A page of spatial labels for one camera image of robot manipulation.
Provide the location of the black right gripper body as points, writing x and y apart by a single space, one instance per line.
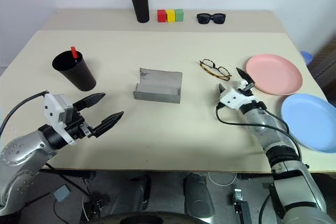
248 91

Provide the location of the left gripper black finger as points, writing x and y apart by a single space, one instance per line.
90 101
107 124

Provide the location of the pink plastic plate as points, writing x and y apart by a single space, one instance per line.
273 73

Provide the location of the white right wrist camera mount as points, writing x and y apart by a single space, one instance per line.
235 99

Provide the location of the blue round container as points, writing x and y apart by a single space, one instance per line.
305 57

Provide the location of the red marker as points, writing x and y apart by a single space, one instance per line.
74 52

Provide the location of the black floor device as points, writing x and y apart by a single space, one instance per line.
241 208

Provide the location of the black pen holder cup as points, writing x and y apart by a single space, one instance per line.
141 9

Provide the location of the red wooden block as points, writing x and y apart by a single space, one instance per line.
161 16

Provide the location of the small grey box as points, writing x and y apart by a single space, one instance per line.
62 193

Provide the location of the green wooden block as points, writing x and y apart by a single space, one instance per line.
179 15

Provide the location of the yellow wooden block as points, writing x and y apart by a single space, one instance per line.
170 16

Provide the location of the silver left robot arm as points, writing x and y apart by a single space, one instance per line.
21 153

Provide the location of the black sunglasses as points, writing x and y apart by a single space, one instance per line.
211 18

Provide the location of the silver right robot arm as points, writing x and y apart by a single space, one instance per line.
288 182

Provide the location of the tortoiseshell eyeglasses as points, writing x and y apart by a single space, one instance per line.
208 64

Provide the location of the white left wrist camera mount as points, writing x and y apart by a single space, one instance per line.
51 113

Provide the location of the black plastic cup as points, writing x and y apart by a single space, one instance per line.
78 77

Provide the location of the dark rounded shape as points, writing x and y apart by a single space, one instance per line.
134 195
198 195

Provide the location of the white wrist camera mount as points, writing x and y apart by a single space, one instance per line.
235 99
51 113

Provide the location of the blue plastic plate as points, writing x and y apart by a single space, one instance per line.
309 121

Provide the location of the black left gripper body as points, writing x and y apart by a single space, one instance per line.
78 129

